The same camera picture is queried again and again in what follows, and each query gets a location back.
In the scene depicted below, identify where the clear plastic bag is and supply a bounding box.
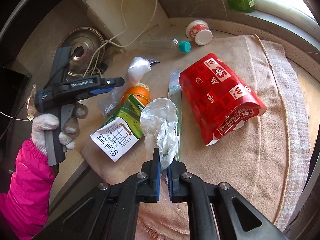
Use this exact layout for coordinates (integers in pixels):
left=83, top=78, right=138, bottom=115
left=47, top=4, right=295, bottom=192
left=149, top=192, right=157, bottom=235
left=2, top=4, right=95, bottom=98
left=97, top=57, right=151, bottom=118

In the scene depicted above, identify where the orange peel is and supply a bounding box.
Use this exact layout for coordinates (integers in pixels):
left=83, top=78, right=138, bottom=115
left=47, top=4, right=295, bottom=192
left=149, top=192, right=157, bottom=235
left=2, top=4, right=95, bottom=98
left=121, top=86, right=151, bottom=106

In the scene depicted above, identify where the green white milk carton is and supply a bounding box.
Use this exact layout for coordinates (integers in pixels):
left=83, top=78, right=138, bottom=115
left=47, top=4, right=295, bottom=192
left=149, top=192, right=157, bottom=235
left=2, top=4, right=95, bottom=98
left=90, top=94, right=144, bottom=162

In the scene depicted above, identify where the white plastic wrapper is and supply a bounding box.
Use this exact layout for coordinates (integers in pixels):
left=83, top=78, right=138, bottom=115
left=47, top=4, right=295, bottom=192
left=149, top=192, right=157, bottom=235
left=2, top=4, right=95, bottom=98
left=140, top=98, right=179, bottom=170

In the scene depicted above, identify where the clear bottle teal cap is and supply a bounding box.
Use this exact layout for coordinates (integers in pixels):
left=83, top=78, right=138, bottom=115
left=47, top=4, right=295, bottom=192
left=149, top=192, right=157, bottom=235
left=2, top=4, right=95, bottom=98
left=139, top=37, right=191, bottom=53

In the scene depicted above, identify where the clear toothbrush case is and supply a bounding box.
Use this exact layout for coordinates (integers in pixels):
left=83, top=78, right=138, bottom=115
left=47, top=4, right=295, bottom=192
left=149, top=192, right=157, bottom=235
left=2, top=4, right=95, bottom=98
left=167, top=69, right=183, bottom=162

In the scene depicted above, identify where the red snack bag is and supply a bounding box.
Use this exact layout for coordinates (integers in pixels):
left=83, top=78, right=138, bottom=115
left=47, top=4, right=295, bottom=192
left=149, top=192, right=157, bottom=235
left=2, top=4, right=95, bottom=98
left=179, top=53, right=267, bottom=146

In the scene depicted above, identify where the red white yogurt cup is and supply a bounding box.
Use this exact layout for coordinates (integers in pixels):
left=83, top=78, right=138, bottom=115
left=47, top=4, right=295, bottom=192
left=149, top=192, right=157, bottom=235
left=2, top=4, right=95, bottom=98
left=185, top=20, right=213, bottom=46

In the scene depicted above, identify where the corn cob piece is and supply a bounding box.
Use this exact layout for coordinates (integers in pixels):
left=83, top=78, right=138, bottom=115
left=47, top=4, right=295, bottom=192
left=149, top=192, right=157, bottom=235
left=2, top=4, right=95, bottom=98
left=138, top=83, right=150, bottom=92

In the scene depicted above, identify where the blue white toothpaste tube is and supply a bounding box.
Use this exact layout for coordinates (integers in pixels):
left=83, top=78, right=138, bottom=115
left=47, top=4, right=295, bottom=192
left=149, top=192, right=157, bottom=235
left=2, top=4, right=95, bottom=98
left=148, top=58, right=159, bottom=65

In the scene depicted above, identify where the pink left sleeve forearm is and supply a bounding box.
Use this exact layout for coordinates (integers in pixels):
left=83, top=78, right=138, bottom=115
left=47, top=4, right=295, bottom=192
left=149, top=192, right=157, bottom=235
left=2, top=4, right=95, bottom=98
left=1, top=139, right=56, bottom=239

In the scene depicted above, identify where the white gloved left hand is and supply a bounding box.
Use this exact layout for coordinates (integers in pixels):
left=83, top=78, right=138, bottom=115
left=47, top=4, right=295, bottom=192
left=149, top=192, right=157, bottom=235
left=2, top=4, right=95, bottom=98
left=31, top=103, right=88, bottom=155

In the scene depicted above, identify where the steel pot lid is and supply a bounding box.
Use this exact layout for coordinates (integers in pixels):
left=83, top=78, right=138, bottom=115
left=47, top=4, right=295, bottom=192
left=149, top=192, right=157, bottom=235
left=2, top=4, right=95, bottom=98
left=59, top=27, right=103, bottom=78

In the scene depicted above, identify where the white cutting board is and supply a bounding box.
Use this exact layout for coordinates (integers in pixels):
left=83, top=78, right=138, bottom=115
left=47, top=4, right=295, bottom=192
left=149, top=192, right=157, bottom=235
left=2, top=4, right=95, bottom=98
left=86, top=0, right=171, bottom=51

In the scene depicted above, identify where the beige towel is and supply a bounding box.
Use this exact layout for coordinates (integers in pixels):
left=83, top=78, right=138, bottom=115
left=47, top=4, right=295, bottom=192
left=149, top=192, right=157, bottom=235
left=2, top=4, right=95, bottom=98
left=75, top=33, right=312, bottom=240

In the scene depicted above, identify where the white power cable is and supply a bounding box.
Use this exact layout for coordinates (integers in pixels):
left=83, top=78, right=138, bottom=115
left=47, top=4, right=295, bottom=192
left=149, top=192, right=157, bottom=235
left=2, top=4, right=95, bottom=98
left=82, top=0, right=158, bottom=78

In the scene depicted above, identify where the white charger cable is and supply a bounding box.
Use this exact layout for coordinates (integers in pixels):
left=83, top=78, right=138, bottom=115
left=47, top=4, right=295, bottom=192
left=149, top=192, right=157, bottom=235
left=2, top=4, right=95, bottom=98
left=0, top=110, right=30, bottom=122

